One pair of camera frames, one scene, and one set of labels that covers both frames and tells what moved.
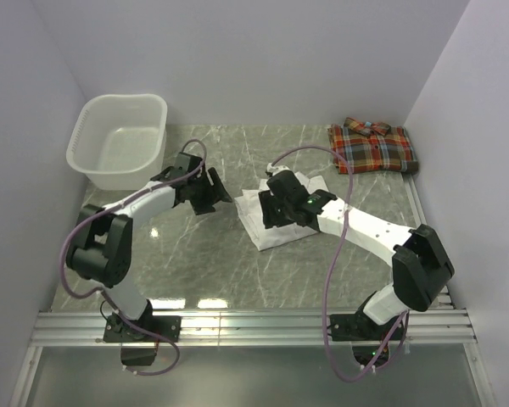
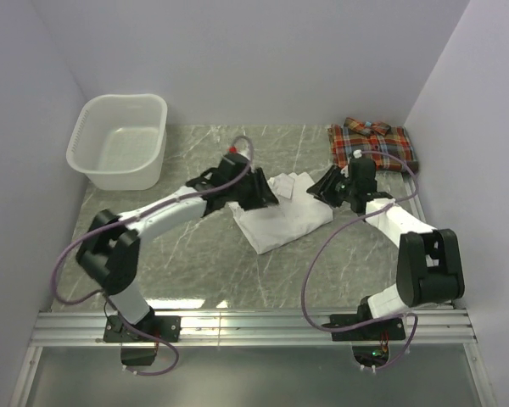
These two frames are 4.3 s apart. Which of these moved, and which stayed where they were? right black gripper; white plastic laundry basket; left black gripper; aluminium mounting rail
Moved: right black gripper; left black gripper
Stayed: aluminium mounting rail; white plastic laundry basket
